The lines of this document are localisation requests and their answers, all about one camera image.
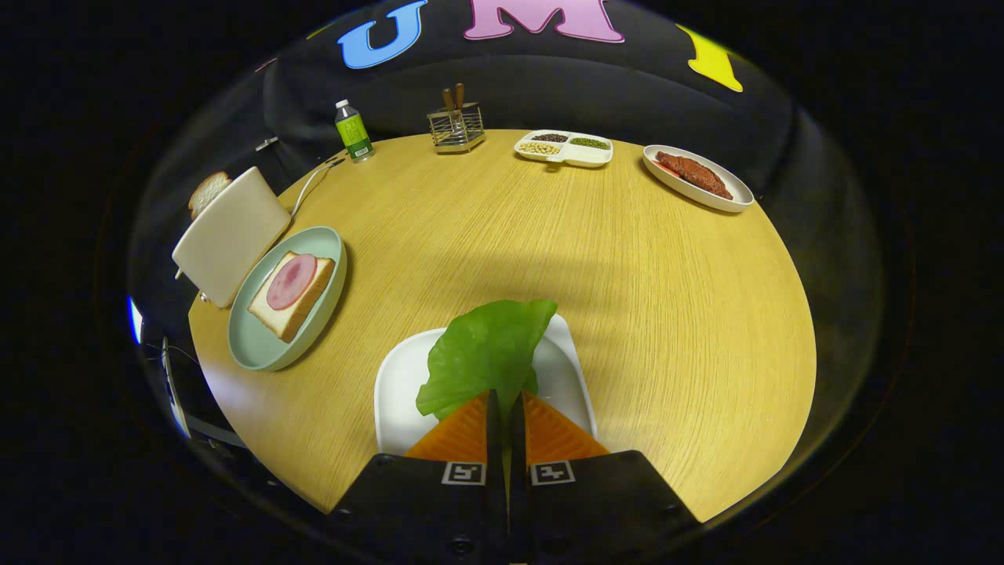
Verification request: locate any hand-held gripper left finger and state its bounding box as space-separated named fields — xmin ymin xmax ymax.
xmin=328 ymin=388 xmax=507 ymax=565

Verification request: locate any pale green round plate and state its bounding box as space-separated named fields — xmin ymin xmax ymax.
xmin=227 ymin=226 xmax=348 ymax=372

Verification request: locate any white toaster cable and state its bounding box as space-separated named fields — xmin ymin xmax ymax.
xmin=290 ymin=155 xmax=346 ymax=217

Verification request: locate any green label plastic bottle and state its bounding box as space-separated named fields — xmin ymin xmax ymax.
xmin=335 ymin=99 xmax=375 ymax=163

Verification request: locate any white oval plate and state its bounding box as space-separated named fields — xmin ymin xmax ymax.
xmin=642 ymin=144 xmax=755 ymax=213

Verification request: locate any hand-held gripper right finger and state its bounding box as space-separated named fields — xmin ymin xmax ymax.
xmin=510 ymin=390 xmax=701 ymax=565

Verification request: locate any wire utensil holder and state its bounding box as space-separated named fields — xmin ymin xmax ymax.
xmin=427 ymin=102 xmax=486 ymax=155

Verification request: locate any white toaster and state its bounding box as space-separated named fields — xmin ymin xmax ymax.
xmin=172 ymin=166 xmax=293 ymax=308

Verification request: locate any pink ham slice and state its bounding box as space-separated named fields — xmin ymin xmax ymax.
xmin=266 ymin=253 xmax=318 ymax=311

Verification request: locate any green lettuce leaf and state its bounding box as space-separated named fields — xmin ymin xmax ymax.
xmin=416 ymin=299 xmax=558 ymax=421

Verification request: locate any white square plate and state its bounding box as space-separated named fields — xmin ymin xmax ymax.
xmin=374 ymin=314 xmax=598 ymax=456

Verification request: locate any toasted bread slice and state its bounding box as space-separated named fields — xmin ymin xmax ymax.
xmin=188 ymin=172 xmax=234 ymax=221

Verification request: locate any black backdrop cloth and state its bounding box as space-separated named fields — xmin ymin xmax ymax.
xmin=141 ymin=0 xmax=879 ymax=260

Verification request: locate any bread slice with ham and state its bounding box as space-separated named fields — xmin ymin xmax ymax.
xmin=248 ymin=251 xmax=336 ymax=344

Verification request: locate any white divided dish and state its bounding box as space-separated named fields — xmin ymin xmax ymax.
xmin=514 ymin=129 xmax=614 ymax=170

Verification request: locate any red-brown meat piece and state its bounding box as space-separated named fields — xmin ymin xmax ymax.
xmin=655 ymin=151 xmax=734 ymax=200

